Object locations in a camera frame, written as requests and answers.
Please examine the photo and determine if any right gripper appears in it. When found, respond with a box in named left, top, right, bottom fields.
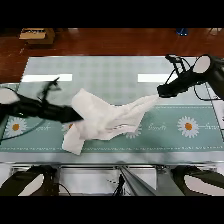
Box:
left=156, top=81, right=183, bottom=99

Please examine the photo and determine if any silver frame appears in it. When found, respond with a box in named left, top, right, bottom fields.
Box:
left=0, top=161, right=224, bottom=197

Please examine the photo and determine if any cardboard box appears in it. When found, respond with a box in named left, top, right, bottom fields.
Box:
left=18, top=27, right=56, bottom=46

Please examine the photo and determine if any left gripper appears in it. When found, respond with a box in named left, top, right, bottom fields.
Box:
left=43, top=104, right=85, bottom=125

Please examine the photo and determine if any black cable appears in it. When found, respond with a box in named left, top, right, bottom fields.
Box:
left=192, top=82, right=215, bottom=103
left=0, top=118, right=48, bottom=142
left=112, top=173, right=127, bottom=197

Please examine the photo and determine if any white T-shirt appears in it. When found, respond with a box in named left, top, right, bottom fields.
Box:
left=61, top=87, right=161, bottom=156

